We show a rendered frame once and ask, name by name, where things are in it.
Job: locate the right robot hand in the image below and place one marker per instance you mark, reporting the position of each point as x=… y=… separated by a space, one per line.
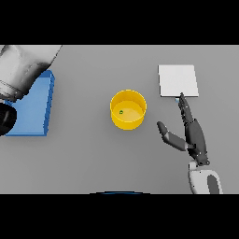
x=193 y=133

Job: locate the blue tray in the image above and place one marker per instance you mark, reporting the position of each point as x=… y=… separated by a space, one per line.
x=31 y=109

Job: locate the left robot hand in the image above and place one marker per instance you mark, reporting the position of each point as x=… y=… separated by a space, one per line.
x=5 y=117

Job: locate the yellow bowl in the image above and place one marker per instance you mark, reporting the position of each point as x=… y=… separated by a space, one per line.
x=128 y=109

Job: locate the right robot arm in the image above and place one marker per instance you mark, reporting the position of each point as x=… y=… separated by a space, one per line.
x=203 y=180

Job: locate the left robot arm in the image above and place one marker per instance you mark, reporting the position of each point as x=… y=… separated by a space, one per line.
x=21 y=67

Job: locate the pale square scale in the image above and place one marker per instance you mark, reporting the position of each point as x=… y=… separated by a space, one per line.
x=178 y=80

